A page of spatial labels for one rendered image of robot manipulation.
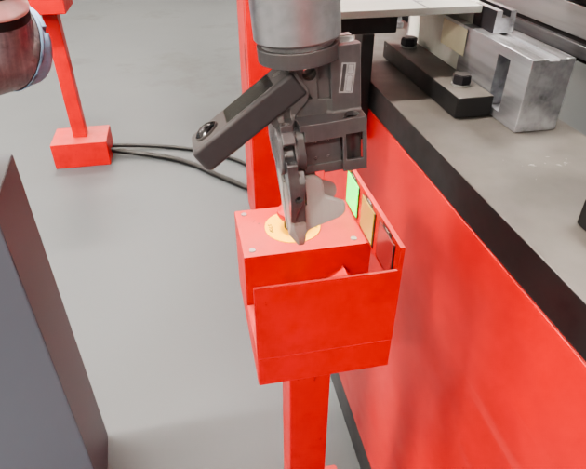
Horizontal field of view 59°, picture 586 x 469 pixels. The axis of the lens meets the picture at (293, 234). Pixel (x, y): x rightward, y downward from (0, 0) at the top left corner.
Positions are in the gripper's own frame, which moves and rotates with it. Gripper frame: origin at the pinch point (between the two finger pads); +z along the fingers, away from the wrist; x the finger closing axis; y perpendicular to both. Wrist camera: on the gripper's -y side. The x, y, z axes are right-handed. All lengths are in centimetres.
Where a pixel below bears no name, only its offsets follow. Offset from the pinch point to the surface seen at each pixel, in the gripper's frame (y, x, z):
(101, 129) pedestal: -59, 206, 67
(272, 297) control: -3.5, -4.9, 3.8
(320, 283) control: 1.6, -4.9, 3.2
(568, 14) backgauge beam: 59, 41, -6
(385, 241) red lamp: 10.0, -1.4, 2.3
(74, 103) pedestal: -66, 199, 50
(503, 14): 36.8, 25.8, -12.2
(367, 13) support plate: 17.4, 27.7, -14.4
